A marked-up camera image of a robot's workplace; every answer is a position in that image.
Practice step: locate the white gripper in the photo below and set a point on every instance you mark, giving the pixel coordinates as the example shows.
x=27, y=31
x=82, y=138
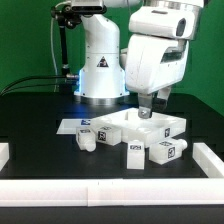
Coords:
x=154, y=63

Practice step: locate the white square tabletop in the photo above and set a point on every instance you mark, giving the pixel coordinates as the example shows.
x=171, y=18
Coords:
x=149, y=131

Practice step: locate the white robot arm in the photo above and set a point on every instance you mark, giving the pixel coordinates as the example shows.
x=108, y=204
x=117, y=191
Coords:
x=102, y=79

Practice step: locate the white tag sheet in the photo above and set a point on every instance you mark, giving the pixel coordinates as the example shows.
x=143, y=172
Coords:
x=68, y=126

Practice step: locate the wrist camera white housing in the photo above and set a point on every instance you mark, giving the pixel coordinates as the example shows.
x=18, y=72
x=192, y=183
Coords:
x=164, y=22

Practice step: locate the white right fence rail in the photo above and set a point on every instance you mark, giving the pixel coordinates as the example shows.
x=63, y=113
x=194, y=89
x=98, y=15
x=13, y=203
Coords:
x=208, y=161

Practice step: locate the white fence rail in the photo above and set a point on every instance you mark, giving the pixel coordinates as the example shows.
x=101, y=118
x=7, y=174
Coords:
x=121, y=192
x=208, y=161
x=4, y=154

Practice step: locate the white front fence rail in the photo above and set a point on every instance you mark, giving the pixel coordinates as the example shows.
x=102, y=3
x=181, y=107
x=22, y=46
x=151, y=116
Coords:
x=121, y=192

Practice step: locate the white left fence rail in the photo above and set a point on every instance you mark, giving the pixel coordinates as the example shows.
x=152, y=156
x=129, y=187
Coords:
x=4, y=154

